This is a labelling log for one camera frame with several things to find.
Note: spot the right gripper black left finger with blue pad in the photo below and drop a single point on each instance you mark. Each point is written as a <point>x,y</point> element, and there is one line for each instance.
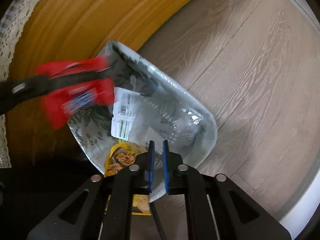
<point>100,209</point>

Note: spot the clear plastic bottle with label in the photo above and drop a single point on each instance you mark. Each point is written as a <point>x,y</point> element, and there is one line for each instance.
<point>139,119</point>

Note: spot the blue black finger of the left gripper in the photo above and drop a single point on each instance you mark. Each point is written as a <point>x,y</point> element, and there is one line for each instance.
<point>16,92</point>

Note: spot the patterned grey trash bin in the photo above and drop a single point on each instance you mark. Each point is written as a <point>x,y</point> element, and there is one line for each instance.
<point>91,125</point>

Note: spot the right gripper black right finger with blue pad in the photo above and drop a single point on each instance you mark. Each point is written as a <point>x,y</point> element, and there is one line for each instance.
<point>216,208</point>

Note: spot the yellow noodle packet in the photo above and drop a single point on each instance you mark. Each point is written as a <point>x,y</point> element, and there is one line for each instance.
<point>122,155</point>

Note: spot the brown checkered blanket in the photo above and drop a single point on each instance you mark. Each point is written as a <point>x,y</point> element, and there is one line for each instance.
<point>12,24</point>

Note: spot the orange wooden bed frame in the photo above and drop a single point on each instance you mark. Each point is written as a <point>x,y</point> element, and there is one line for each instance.
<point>78,29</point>

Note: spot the red snack bag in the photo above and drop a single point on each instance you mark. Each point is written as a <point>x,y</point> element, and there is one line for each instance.
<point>75,84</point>

